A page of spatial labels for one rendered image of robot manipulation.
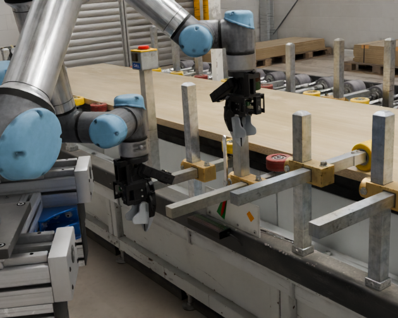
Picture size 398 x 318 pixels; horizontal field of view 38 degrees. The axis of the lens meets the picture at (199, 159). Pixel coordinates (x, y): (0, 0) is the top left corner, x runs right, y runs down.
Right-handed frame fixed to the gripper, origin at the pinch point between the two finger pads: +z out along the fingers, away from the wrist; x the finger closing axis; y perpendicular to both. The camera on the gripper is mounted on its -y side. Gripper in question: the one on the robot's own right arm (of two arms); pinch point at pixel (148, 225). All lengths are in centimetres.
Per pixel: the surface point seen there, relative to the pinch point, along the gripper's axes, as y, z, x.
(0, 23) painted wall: -220, -19, -767
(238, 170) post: -34.9, -6.3, -3.6
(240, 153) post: -35.0, -11.9, -2.5
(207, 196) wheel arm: -19.4, -3.3, 1.0
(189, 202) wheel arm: -13.2, -3.3, 0.8
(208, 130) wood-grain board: -56, -7, -46
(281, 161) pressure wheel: -46.3, -7.7, 3.1
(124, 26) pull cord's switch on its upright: -145, -33, -259
